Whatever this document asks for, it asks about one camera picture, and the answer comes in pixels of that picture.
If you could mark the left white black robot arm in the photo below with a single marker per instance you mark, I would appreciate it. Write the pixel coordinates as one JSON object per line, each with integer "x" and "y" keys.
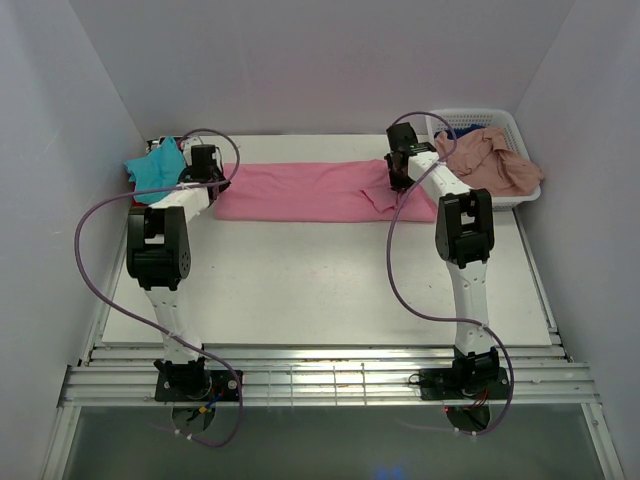
{"x": 159, "y": 258}

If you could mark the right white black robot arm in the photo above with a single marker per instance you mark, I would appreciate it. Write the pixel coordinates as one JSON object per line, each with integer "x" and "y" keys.
{"x": 464, "y": 239}

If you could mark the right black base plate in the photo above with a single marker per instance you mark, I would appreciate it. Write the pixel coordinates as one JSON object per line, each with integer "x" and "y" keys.
{"x": 441, "y": 384}

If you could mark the white plastic basket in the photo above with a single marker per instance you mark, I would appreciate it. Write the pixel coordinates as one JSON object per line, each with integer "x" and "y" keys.
{"x": 481, "y": 118}

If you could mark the red folded t shirt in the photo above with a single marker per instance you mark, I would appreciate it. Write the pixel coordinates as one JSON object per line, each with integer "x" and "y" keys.
{"x": 146, "y": 174}

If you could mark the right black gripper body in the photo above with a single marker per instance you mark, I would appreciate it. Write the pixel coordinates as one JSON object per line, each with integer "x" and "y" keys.
{"x": 398, "y": 179}

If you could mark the pink t shirt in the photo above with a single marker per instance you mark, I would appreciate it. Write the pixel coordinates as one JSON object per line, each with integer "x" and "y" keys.
{"x": 318, "y": 192}

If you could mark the blue t shirt in basket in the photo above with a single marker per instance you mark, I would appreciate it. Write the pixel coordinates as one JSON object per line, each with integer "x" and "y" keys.
{"x": 453, "y": 134}

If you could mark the beige t shirt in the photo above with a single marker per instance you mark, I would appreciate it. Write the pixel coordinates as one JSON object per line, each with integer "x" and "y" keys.
{"x": 483, "y": 160}

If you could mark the teal folded t shirt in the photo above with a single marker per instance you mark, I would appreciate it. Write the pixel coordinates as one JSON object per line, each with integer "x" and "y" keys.
{"x": 173, "y": 164}

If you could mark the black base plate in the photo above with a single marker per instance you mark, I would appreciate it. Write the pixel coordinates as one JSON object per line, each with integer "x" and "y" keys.
{"x": 199, "y": 388}
{"x": 441, "y": 384}

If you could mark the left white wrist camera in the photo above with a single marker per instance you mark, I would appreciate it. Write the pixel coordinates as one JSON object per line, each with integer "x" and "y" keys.
{"x": 186, "y": 146}

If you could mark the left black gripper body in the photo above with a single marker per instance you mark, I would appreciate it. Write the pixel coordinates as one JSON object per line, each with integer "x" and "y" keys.
{"x": 218, "y": 176}

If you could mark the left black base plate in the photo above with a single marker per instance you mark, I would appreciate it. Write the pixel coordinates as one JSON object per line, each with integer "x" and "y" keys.
{"x": 199, "y": 388}

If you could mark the aluminium frame rail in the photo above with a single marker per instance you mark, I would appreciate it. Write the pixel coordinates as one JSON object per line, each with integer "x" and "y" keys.
{"x": 333, "y": 377}

